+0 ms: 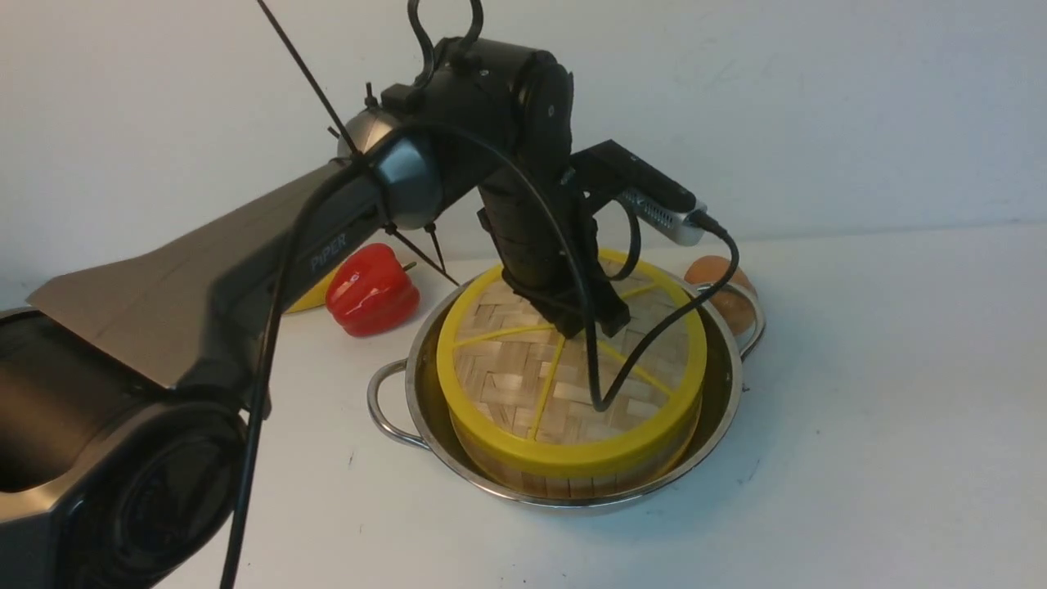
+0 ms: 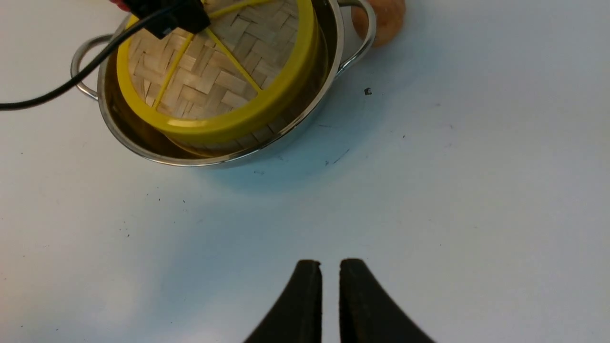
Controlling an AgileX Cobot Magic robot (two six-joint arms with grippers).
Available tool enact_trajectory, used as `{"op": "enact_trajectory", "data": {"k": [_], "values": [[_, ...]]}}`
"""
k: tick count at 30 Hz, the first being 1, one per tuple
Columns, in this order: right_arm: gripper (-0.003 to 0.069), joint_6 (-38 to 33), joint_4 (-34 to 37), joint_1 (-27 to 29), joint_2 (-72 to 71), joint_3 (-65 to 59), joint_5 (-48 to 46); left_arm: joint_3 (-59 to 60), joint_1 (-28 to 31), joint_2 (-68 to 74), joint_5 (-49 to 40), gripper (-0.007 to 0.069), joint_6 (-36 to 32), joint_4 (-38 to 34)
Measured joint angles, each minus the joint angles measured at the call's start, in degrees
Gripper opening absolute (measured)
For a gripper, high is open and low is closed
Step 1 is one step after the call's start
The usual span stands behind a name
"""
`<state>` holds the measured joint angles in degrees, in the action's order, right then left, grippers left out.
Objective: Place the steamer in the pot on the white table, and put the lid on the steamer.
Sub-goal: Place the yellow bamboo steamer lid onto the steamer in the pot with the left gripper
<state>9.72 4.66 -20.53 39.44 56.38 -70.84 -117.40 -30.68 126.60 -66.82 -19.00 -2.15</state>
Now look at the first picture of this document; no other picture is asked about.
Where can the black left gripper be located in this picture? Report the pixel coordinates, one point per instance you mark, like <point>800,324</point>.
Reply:
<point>533,261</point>

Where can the woven bamboo steamer lid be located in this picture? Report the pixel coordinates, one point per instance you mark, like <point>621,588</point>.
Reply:
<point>492,336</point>

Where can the bamboo steamer basket yellow rim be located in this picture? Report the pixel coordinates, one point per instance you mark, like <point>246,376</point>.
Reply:
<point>550,442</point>

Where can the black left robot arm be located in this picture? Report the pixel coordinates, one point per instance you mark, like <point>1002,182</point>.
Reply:
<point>481,115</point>

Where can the stainless steel pot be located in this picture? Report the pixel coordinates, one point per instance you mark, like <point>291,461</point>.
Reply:
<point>406,402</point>

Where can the red bell pepper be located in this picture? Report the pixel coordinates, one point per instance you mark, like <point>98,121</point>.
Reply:
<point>372,293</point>

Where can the yellow banana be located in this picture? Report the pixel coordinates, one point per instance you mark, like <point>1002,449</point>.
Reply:
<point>314,298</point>

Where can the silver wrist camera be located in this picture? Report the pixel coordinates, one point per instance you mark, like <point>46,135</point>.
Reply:
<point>608,172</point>

